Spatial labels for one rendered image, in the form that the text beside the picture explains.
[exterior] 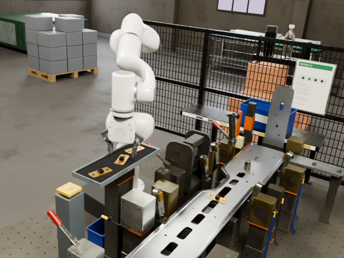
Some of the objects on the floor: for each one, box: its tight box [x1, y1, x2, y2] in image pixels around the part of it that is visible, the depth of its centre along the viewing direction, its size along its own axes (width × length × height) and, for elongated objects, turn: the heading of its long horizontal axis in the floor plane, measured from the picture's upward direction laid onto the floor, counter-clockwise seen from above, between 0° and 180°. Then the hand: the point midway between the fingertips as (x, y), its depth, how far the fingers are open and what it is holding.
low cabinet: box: [0, 13, 88, 54], centre depth 958 cm, size 189×173×75 cm
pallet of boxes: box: [25, 14, 98, 82], centre depth 696 cm, size 109×74×108 cm
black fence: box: [135, 20, 344, 186], centre depth 255 cm, size 14×197×155 cm, turn 48°
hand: (122, 152), depth 141 cm, fingers open, 8 cm apart
